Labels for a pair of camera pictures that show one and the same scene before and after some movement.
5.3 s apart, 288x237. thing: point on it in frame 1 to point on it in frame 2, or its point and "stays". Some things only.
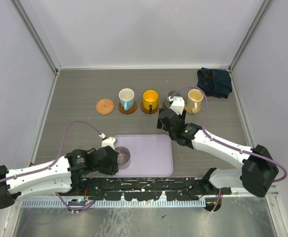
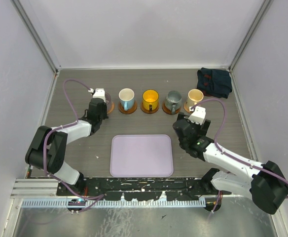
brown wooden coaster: x=149 y=111 stays
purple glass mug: x=123 y=157 to x=107 y=98
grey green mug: x=167 y=103 stays
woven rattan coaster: x=191 y=111 stays
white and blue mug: x=126 y=98 stays
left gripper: x=112 y=169 to x=104 y=115
